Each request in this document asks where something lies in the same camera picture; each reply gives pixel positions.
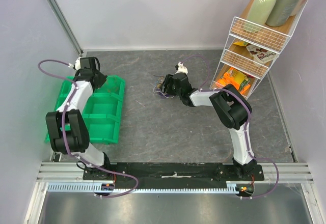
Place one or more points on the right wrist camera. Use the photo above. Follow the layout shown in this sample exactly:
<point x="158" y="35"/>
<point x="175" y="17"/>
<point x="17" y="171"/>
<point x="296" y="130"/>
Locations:
<point x="181" y="68"/>

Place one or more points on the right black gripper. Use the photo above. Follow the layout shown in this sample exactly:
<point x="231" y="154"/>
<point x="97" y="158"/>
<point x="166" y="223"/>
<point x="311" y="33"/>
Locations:
<point x="166" y="86"/>

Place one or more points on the dark green bottle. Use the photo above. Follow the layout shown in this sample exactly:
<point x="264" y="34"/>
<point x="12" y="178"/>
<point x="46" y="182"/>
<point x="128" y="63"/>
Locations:
<point x="281" y="12"/>

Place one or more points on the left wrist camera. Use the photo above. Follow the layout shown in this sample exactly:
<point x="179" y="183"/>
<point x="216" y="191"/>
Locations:
<point x="75" y="66"/>

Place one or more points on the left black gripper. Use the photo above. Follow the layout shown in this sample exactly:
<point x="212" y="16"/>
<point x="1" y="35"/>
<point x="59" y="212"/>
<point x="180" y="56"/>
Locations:
<point x="102" y="79"/>

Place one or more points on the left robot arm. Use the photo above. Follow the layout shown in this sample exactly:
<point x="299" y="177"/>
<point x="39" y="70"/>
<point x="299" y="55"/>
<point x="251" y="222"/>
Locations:
<point x="67" y="130"/>

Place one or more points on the orange snack box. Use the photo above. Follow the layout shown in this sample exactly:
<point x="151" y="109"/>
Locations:
<point x="236" y="78"/>

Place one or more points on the light green spray bottle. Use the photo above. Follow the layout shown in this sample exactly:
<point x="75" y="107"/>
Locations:
<point x="258" y="15"/>

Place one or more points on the green compartment bin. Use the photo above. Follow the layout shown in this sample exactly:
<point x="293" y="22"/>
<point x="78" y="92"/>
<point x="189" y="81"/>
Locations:
<point x="103" y="111"/>

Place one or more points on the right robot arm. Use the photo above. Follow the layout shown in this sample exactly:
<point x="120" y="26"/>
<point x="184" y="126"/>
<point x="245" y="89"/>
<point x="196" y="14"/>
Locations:
<point x="231" y="108"/>

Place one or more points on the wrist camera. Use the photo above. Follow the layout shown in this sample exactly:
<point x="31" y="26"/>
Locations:
<point x="181" y="68"/>
<point x="75" y="66"/>

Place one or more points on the chobani yogurt pack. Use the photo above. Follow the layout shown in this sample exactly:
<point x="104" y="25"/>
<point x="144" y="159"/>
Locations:
<point x="261" y="55"/>

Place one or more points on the yellow snack bag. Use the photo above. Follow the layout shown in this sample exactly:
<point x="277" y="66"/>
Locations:
<point x="241" y="43"/>

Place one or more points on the aluminium rail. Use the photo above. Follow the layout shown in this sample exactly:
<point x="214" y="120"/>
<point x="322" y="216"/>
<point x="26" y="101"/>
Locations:
<point x="73" y="177"/>

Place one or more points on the white wire shelf rack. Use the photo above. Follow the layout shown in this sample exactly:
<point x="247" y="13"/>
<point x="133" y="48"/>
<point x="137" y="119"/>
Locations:
<point x="245" y="38"/>

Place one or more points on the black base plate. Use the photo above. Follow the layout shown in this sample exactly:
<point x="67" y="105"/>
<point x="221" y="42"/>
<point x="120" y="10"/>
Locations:
<point x="173" y="175"/>

